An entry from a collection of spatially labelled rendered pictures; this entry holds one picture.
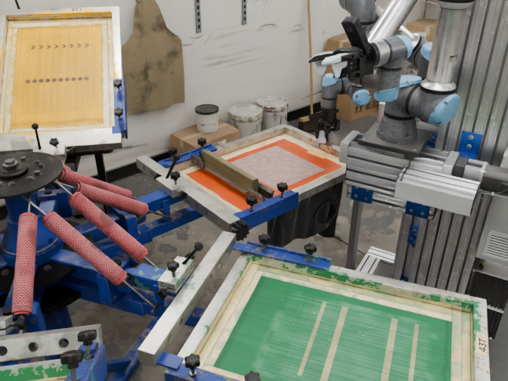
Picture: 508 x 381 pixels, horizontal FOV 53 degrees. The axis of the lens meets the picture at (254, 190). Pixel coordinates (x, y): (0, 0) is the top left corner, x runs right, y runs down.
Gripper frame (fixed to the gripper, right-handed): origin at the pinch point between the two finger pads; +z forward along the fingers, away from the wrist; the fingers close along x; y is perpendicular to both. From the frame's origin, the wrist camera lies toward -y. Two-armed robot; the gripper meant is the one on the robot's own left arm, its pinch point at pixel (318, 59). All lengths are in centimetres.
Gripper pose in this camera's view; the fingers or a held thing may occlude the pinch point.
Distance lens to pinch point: 141.2
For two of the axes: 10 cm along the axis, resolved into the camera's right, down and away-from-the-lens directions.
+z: -8.0, 3.0, -5.1
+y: 0.8, 9.1, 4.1
